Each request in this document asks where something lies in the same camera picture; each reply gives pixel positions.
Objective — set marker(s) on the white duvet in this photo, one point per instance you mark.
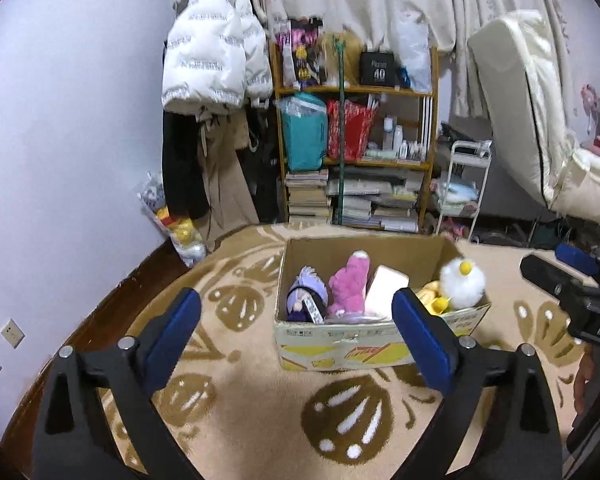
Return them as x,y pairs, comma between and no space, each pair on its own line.
590,180

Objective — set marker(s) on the red patterned bag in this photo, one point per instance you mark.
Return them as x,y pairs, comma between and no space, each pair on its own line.
350,130

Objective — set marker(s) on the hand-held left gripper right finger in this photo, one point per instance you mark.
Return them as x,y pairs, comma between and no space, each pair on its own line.
422,340

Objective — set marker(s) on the pile of magazines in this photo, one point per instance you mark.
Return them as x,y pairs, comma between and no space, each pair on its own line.
380,205

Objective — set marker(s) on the pink plush toy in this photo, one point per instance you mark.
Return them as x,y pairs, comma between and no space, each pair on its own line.
347,285

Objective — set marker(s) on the clear plastic bag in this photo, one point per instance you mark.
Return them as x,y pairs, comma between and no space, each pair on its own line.
412,50

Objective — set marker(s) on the black hanging coat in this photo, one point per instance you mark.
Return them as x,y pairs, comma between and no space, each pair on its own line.
180,170

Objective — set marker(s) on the pale blue cloth bundle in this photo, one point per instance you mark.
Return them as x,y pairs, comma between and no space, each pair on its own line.
457,192

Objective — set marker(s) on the row of small bottles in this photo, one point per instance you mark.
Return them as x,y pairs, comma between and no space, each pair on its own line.
395,145

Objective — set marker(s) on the beige hanging coat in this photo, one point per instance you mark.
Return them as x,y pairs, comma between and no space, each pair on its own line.
225,180

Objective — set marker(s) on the pale pink soft block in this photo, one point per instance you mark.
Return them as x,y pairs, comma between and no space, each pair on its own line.
382,287

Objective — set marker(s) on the white puffer jacket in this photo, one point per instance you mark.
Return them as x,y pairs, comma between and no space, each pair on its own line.
205,50

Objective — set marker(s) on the small black box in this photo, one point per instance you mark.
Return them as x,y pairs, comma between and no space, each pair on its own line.
377,67

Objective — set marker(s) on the green pole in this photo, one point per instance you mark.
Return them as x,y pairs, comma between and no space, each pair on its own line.
341,160

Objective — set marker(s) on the plastic bag of plush toys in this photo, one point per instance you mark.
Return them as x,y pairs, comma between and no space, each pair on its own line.
180,230

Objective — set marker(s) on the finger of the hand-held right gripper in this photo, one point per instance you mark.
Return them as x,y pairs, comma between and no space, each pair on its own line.
547,275
575,258

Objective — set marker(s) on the beige patterned rug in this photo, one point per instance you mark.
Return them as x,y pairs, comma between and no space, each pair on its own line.
260,410

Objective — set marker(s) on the tan fluffy item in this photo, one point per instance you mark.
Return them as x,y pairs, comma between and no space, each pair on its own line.
350,60

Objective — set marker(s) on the printed cardboard box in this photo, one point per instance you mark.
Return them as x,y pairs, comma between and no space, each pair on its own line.
330,345

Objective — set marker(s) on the white mattress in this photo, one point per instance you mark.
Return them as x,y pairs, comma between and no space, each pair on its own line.
520,100

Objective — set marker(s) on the wooden shelf unit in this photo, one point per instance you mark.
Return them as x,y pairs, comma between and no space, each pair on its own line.
355,91

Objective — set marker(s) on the stack of books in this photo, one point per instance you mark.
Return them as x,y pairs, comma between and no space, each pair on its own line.
307,195

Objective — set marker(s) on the teal bag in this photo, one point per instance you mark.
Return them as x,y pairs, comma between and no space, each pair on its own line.
305,135

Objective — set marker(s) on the white trolley cart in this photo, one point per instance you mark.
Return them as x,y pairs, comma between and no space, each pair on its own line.
472,150

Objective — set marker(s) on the white fluffy plush chick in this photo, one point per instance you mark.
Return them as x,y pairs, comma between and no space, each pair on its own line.
460,287

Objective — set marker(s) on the black hanging garment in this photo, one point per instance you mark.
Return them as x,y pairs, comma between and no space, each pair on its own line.
265,160

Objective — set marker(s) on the pink and purple figure box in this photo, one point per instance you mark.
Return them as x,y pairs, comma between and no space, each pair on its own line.
302,55

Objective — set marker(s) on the pink wall sticker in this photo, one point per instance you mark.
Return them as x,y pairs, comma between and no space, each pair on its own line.
590,105

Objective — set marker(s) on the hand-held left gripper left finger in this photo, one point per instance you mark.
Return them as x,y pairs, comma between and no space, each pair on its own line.
175,330

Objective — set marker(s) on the purple-haired plush doll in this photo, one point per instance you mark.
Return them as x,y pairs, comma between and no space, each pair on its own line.
307,290

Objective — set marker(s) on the person's right hand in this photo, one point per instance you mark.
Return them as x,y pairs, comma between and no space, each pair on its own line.
585,385

